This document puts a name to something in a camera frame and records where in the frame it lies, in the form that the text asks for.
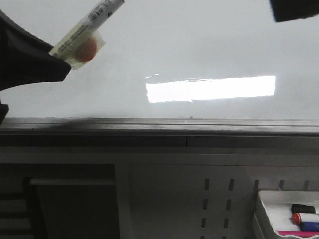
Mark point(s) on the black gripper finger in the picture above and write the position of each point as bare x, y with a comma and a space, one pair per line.
288, 10

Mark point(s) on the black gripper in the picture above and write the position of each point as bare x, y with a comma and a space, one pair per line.
25, 59

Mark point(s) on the white black-tipped whiteboard marker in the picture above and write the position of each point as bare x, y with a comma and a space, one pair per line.
81, 44

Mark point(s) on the white glossy whiteboard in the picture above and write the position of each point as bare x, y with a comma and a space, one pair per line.
219, 59

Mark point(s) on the white slotted pegboard panel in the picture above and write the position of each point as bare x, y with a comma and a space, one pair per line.
162, 201

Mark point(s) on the white plastic storage tray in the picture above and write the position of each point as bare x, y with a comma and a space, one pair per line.
273, 212

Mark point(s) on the red capped marker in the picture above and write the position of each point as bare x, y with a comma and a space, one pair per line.
298, 218

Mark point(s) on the blue capped marker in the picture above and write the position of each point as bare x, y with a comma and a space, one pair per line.
309, 226

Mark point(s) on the dark whiteboard frame ledge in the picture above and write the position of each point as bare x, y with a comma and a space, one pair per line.
160, 132

